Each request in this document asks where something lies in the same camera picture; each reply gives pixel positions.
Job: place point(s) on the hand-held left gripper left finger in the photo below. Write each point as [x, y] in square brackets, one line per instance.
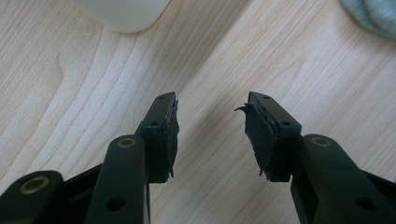
[158, 140]

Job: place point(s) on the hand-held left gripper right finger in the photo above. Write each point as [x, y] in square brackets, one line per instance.
[274, 140]

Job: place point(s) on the grey-blue cloth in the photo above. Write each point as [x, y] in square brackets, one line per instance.
[373, 14]

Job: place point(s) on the white divided storage box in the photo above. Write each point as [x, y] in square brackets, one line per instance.
[124, 14]

